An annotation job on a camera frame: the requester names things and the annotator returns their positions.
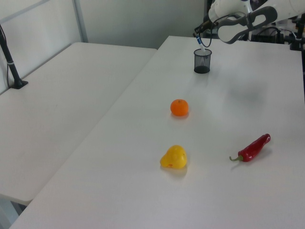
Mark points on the grey aluminium partition post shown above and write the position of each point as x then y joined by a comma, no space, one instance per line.
81,21

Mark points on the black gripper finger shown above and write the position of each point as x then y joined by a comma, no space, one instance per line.
199,33
196,30

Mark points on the orange mandarin fruit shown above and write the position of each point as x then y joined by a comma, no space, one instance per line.
179,107

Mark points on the black clamp stand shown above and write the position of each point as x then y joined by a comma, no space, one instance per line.
296,40

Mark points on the red chili pepper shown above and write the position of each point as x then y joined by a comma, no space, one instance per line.
253,149

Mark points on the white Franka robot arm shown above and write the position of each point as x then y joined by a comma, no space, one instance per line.
281,8

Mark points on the black pole with base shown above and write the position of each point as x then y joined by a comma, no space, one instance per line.
10,64

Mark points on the black mesh pen cup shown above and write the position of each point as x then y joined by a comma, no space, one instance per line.
202,62

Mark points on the black electronics box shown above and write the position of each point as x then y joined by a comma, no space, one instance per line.
267,35

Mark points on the white side table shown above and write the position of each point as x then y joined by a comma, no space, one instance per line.
59,107

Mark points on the blue and white marker pen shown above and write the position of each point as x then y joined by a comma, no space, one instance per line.
200,44

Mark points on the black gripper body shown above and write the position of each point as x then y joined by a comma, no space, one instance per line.
205,25

